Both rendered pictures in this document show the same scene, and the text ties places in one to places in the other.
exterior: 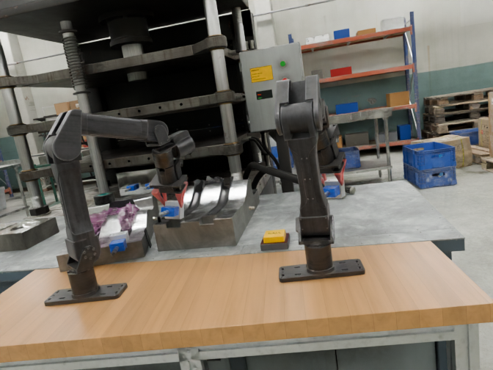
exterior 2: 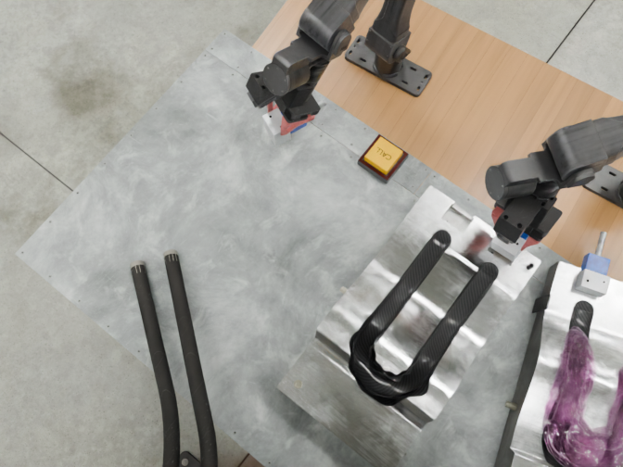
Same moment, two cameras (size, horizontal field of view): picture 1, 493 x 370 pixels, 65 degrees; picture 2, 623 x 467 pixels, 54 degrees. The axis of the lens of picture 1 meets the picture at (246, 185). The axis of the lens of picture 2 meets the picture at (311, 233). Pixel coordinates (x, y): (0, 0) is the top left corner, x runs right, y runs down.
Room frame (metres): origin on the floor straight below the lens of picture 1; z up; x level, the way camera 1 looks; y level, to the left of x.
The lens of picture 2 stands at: (1.63, 0.08, 2.06)
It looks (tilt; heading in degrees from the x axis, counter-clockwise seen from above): 73 degrees down; 212
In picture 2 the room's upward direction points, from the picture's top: 7 degrees counter-clockwise
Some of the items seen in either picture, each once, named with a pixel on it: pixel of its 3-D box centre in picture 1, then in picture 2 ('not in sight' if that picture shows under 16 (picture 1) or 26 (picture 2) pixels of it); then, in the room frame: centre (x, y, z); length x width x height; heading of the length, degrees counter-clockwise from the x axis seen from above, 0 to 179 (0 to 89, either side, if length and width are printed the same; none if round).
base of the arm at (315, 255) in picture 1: (318, 256); (388, 56); (0.88, -0.15, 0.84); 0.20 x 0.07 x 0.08; 83
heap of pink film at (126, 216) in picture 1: (114, 213); (600, 402); (1.40, 0.49, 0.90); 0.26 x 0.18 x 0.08; 5
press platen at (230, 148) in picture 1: (157, 161); not in sight; (2.40, 0.52, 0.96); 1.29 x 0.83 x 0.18; 78
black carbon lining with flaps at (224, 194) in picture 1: (207, 194); (422, 317); (1.40, 0.15, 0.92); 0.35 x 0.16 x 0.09; 168
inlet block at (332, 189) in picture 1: (329, 191); (297, 117); (1.13, -0.24, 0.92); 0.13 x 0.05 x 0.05; 145
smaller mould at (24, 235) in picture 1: (26, 233); not in sight; (1.56, 0.93, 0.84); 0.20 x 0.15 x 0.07; 168
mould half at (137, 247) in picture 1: (115, 225); (594, 407); (1.40, 0.50, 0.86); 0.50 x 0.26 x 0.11; 5
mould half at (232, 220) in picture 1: (213, 205); (410, 323); (1.41, 0.13, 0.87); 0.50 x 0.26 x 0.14; 168
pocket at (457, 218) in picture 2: (208, 223); (456, 220); (1.18, 0.14, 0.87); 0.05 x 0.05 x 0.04; 78
